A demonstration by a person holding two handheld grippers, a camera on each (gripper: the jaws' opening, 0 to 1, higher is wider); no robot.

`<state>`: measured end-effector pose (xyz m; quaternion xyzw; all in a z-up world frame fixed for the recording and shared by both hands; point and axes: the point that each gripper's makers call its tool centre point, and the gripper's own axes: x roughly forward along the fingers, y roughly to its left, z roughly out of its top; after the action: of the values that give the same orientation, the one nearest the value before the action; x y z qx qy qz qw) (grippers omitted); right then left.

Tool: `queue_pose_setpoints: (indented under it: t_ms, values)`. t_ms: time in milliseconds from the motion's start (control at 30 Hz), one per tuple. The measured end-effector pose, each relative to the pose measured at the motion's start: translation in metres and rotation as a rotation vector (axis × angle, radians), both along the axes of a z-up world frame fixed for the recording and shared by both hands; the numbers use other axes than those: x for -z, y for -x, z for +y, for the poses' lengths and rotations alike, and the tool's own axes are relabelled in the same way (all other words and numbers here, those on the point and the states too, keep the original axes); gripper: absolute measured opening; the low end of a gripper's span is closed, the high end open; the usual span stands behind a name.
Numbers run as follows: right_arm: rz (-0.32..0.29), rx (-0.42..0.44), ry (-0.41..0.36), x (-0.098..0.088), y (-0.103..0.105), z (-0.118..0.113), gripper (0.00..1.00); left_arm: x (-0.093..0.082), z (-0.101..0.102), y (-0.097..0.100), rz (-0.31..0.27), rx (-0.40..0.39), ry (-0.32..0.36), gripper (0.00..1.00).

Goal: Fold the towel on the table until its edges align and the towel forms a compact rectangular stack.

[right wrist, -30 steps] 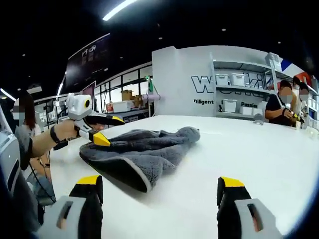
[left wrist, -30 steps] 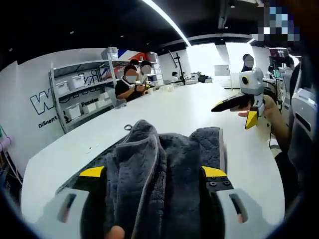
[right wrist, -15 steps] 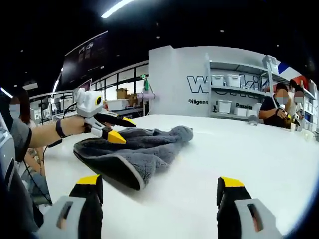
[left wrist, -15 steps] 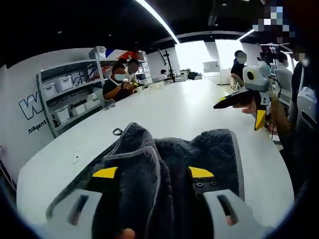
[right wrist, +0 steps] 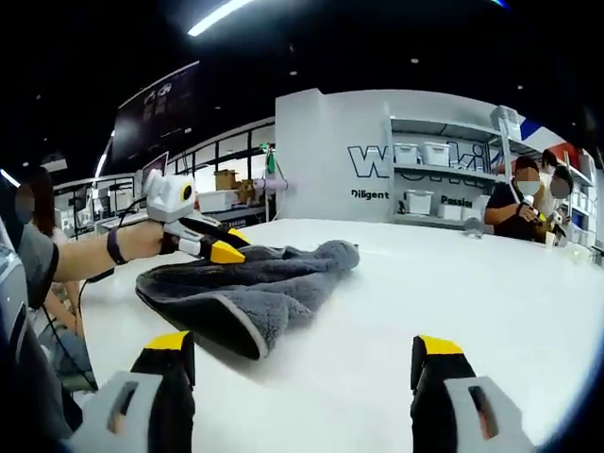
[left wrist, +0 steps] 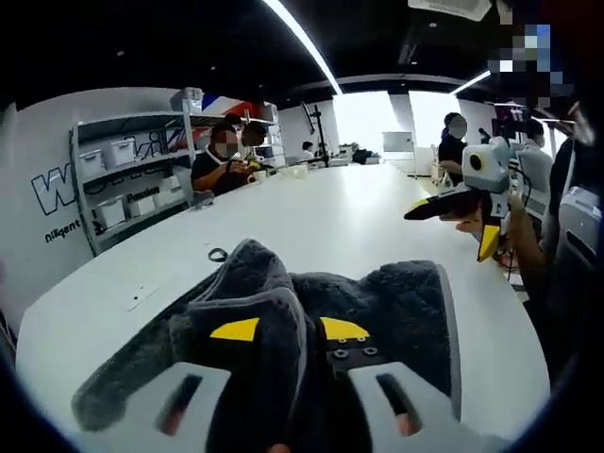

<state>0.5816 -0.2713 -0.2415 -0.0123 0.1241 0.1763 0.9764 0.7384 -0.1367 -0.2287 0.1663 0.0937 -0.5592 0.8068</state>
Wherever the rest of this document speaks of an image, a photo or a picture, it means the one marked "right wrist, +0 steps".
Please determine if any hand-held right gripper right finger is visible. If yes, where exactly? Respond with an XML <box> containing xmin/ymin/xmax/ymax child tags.
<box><xmin>409</xmin><ymin>335</ymin><xmax>534</xmax><ymax>453</ymax></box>

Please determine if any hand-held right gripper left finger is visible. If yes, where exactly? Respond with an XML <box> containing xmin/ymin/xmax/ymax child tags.
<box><xmin>70</xmin><ymin>330</ymin><xmax>196</xmax><ymax>453</ymax></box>

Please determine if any grey towel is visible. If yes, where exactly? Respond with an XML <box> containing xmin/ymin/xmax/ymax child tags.
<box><xmin>135</xmin><ymin>239</ymin><xmax>361</xmax><ymax>362</ymax></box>

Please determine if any person's left hand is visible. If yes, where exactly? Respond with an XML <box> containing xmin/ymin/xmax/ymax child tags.
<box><xmin>126</xmin><ymin>219</ymin><xmax>183</xmax><ymax>260</ymax></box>

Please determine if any white plastic tub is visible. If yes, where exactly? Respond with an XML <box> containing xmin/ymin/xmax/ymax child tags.
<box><xmin>195</xmin><ymin>191</ymin><xmax>240</xmax><ymax>211</ymax></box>

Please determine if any computer monitor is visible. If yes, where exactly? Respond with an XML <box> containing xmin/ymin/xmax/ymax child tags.
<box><xmin>140</xmin><ymin>151</ymin><xmax>170</xmax><ymax>190</ymax></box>

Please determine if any brown cardboard box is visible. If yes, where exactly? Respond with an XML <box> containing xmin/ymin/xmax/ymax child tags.
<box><xmin>214</xmin><ymin>169</ymin><xmax>237</xmax><ymax>193</ymax></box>
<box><xmin>235</xmin><ymin>177</ymin><xmax>256</xmax><ymax>204</ymax></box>

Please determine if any dark wristband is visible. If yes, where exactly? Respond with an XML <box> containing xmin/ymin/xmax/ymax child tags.
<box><xmin>106</xmin><ymin>227</ymin><xmax>129</xmax><ymax>266</ymax></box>

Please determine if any purple rolled mat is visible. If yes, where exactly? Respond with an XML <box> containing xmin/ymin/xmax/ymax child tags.
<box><xmin>252</xmin><ymin>177</ymin><xmax>290</xmax><ymax>193</ymax></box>

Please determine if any white table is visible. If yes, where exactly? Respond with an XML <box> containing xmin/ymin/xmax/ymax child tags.
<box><xmin>75</xmin><ymin>217</ymin><xmax>604</xmax><ymax>453</ymax></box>

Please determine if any white wearable neck device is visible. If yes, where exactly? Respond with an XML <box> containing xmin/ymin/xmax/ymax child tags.
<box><xmin>0</xmin><ymin>226</ymin><xmax>29</xmax><ymax>360</ymax></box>

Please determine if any ceiling light strip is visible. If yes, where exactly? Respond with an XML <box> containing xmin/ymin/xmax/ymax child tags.
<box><xmin>187</xmin><ymin>0</ymin><xmax>259</xmax><ymax>37</ymax></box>

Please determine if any white flat box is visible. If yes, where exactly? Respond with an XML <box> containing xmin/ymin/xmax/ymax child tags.
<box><xmin>441</xmin><ymin>202</ymin><xmax>478</xmax><ymax>221</ymax></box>

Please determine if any white storage bin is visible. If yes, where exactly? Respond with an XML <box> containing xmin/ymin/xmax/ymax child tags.
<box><xmin>423</xmin><ymin>141</ymin><xmax>452</xmax><ymax>167</ymax></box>
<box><xmin>405</xmin><ymin>189</ymin><xmax>433</xmax><ymax>213</ymax></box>
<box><xmin>490</xmin><ymin>106</ymin><xmax>520</xmax><ymax>138</ymax></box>
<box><xmin>394</xmin><ymin>143</ymin><xmax>421</xmax><ymax>166</ymax></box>

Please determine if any metal storage shelf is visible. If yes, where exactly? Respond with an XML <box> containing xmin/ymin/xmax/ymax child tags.
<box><xmin>384</xmin><ymin>101</ymin><xmax>509</xmax><ymax>227</ymax></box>
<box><xmin>507</xmin><ymin>136</ymin><xmax>598</xmax><ymax>246</ymax></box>

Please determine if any dark wall screen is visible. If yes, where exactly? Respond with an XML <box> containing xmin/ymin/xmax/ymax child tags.
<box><xmin>112</xmin><ymin>59</ymin><xmax>202</xmax><ymax>157</ymax></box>

